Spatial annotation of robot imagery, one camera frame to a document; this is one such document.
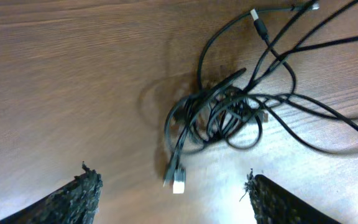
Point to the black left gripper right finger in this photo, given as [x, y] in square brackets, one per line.
[272, 204]

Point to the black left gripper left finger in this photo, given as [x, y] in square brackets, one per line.
[74, 203]

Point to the black USB cable short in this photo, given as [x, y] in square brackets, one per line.
[258, 24]

